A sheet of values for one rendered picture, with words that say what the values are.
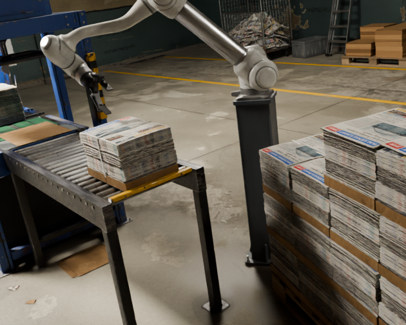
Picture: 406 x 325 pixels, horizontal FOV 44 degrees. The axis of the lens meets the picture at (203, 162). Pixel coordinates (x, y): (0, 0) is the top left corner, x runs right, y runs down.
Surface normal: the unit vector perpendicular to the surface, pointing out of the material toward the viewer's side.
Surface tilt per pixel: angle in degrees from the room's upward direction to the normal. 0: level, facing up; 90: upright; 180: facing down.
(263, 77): 95
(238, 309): 0
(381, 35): 90
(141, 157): 90
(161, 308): 0
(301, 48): 89
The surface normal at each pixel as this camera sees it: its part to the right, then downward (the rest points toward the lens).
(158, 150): 0.62, 0.19
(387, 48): -0.78, 0.30
